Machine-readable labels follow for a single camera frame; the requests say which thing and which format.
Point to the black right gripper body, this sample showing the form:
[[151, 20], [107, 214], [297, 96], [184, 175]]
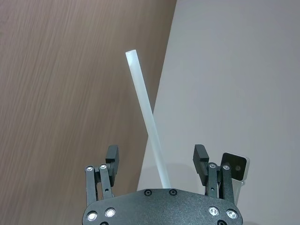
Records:
[[161, 206]]

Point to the translucent white glue stick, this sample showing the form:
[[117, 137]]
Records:
[[140, 93]]

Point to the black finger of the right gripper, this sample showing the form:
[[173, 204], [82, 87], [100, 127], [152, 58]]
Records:
[[110, 172], [201, 167]]

